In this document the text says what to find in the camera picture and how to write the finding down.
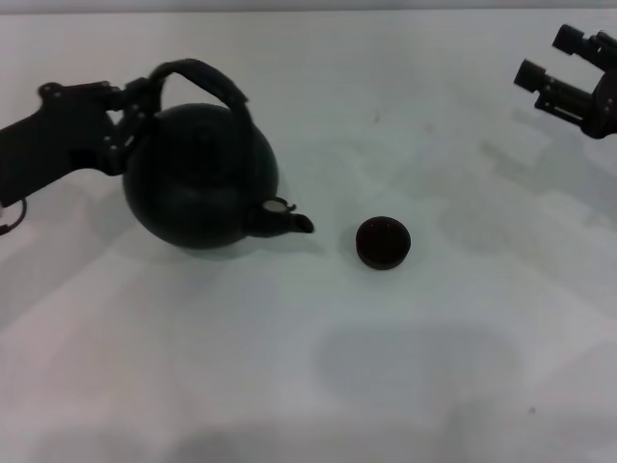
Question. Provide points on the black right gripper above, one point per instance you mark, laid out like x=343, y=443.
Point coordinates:
x=602, y=106

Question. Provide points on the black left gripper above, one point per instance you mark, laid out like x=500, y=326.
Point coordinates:
x=48, y=144

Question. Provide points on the small dark brown teacup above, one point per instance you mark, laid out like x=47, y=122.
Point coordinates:
x=383, y=246

